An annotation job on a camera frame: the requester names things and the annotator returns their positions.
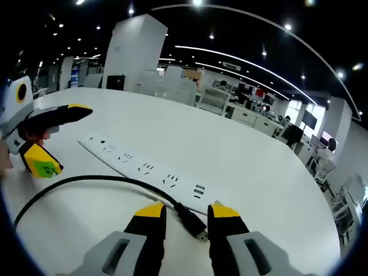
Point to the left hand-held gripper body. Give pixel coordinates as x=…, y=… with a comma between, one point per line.
x=14, y=112

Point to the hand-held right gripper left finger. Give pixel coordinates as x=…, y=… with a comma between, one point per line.
x=143, y=238

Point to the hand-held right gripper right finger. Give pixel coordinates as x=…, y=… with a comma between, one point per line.
x=227, y=244

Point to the white USB port power strip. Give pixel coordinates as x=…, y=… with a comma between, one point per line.
x=184, y=187

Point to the frosted desk partition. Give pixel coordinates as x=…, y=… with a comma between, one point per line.
x=93, y=81

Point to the white desk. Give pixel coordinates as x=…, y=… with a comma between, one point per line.
x=201, y=138

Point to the white desk cabinet row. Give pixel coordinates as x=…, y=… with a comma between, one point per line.
x=253, y=119

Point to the person's left hand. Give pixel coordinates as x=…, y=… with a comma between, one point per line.
x=3, y=158

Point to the black flat panel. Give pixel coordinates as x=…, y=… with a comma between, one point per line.
x=115, y=82

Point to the wide white square pillar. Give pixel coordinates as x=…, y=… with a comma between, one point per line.
x=132, y=51

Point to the bright white screen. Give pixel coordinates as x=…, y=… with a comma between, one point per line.
x=325, y=138

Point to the dark monitor on stand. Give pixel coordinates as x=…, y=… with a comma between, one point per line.
x=310, y=119

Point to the narrow white square pillar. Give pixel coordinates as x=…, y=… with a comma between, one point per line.
x=339, y=118

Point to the short ceiling light strip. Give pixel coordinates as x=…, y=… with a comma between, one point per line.
x=238, y=75

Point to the ceiling air conditioner vent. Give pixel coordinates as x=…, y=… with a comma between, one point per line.
x=231, y=65

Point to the long ceiling light strip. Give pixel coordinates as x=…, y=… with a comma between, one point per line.
x=244, y=61

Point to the thin curved ceiling rail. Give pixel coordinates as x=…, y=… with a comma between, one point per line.
x=287, y=30

